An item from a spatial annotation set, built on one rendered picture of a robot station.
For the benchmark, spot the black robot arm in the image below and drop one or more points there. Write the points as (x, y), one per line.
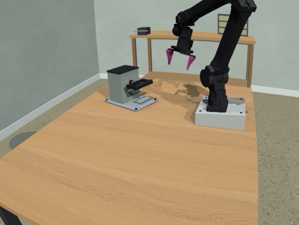
(215, 75)

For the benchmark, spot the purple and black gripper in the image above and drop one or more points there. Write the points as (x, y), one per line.
(181, 47)

